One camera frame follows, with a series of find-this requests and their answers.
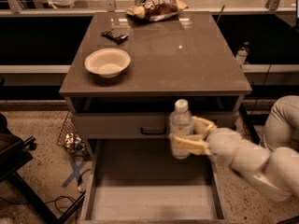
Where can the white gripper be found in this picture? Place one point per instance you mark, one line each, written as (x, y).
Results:
(223, 146)

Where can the clear plastic water bottle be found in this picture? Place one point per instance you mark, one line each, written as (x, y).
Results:
(181, 124)

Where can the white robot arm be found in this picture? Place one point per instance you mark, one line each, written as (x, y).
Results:
(273, 174)

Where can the grey drawer cabinet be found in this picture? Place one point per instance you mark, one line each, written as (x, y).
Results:
(184, 57)

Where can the open lower drawer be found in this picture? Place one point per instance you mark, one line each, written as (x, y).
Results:
(139, 182)

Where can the small bottle behind cabinet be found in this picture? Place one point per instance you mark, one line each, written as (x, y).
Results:
(242, 53)

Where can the person in white trousers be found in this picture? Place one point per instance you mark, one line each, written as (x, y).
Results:
(282, 125)

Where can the white paper bowl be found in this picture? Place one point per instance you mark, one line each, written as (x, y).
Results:
(107, 63)

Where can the brown chip bag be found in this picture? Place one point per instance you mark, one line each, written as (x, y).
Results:
(156, 10)

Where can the black office chair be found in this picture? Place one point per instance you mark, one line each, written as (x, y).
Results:
(14, 153)

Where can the closed drawer with handle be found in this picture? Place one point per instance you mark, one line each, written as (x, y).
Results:
(122, 125)

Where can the wire mesh waste basket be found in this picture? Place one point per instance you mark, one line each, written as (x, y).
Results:
(70, 141)

